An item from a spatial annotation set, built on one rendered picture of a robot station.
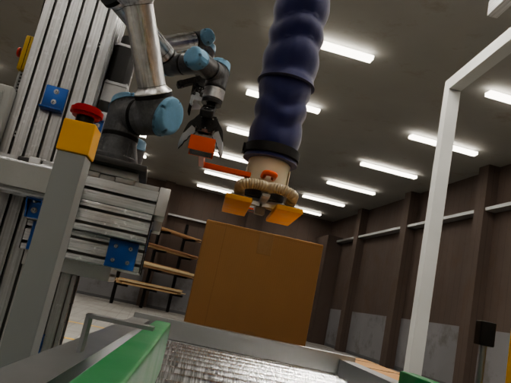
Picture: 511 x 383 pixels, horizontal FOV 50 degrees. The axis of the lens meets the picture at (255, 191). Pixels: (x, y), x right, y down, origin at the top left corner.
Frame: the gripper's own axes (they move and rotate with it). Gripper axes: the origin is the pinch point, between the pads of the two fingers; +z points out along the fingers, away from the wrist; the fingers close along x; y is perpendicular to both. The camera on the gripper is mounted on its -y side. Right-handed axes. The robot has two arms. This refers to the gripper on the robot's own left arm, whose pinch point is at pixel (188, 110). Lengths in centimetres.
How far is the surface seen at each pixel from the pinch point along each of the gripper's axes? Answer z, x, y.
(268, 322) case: 86, -73, 41
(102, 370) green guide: 88, -213, -2
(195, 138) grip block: 32, -72, 4
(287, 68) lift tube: -10, -52, 33
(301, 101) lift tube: 0, -48, 42
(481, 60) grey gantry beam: -160, 150, 232
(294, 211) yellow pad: 46, -59, 46
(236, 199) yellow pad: 46, -57, 24
